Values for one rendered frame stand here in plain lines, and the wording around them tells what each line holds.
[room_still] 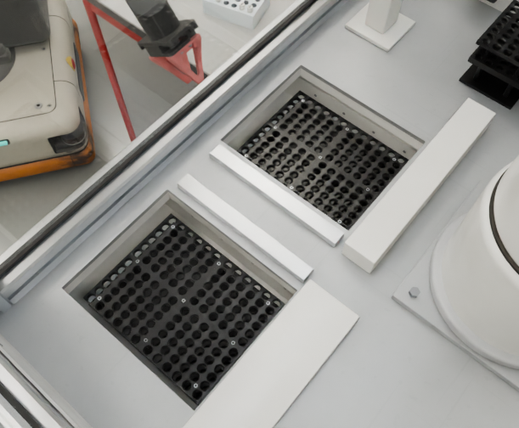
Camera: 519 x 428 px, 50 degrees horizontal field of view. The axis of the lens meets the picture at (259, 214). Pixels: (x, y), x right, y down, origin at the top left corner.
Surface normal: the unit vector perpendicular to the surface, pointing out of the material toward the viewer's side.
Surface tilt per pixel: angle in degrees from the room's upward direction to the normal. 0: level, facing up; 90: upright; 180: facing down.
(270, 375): 0
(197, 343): 0
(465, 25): 0
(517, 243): 90
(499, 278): 90
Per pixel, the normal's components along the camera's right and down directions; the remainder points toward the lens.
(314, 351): 0.00, -0.47
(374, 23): -0.65, 0.67
